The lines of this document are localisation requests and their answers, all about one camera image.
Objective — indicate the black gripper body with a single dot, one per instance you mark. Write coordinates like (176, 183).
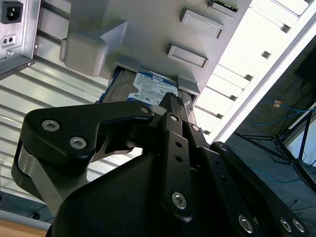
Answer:
(111, 202)

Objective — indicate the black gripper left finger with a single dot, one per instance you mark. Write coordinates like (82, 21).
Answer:
(74, 123)

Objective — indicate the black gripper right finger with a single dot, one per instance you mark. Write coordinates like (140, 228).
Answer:
(222, 172)

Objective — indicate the hard disk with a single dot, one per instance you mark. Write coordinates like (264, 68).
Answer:
(148, 86)

